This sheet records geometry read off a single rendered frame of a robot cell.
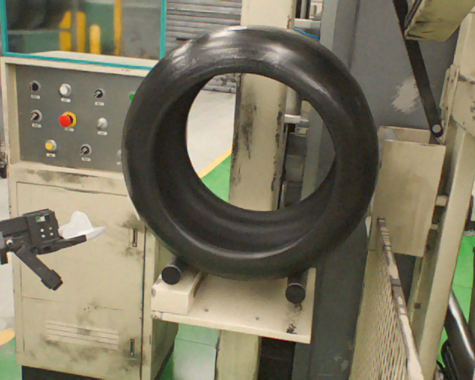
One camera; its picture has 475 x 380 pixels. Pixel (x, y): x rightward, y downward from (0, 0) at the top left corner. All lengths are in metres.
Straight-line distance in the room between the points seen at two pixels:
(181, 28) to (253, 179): 9.26
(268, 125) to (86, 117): 0.74
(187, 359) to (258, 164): 1.27
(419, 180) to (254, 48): 0.58
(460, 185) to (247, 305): 0.61
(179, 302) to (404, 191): 0.62
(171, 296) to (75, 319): 0.98
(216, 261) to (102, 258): 0.90
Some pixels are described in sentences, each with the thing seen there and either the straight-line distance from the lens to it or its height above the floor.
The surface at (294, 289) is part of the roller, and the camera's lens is 1.23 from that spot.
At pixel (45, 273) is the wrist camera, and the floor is 0.95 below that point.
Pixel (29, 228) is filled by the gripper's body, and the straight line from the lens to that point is 1.17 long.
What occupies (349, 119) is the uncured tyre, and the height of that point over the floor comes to 1.29.
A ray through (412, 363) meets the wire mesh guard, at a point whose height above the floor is 1.00.
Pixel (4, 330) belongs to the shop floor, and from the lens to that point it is 2.85.
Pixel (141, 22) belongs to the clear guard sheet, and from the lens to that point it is 1.86.
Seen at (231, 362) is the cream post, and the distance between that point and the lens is 1.80.
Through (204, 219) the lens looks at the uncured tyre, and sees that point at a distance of 1.46.
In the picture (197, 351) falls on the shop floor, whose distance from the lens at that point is 2.62.
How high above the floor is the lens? 1.48
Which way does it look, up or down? 18 degrees down
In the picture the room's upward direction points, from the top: 4 degrees clockwise
